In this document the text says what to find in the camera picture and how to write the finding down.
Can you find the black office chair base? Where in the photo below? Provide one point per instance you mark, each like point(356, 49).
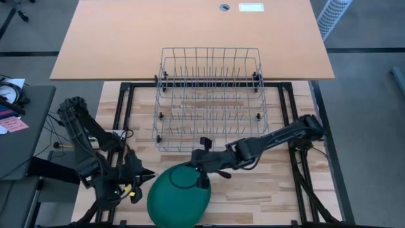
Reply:
point(22, 16)

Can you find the white paper sheet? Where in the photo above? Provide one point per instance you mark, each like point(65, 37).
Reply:
point(14, 83)

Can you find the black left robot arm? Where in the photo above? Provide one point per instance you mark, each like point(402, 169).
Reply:
point(71, 109)

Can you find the blue flat object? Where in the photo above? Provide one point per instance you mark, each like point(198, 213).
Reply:
point(4, 112)

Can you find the white rectangular desk inlay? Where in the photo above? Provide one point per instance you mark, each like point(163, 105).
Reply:
point(251, 7)

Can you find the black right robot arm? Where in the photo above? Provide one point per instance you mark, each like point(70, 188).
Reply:
point(278, 134)

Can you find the black aluminium table frame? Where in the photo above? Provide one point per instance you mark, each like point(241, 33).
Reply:
point(125, 85)

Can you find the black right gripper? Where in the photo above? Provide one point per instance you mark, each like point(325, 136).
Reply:
point(215, 160)

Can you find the pink paper note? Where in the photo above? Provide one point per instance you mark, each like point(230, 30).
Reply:
point(14, 124)

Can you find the green round plate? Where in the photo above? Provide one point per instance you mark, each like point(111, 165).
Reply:
point(177, 206)

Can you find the grey floor bar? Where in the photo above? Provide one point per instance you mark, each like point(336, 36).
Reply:
point(399, 74)

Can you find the black flat panel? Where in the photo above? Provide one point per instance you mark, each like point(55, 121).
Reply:
point(53, 171)

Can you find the grey metal table leg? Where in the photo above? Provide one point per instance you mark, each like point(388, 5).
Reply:
point(33, 202)

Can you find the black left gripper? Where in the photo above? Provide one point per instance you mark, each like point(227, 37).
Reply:
point(133, 168)

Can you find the grey side table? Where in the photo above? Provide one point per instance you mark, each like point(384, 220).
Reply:
point(28, 145)

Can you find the white perforated panel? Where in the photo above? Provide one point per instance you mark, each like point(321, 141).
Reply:
point(332, 16)

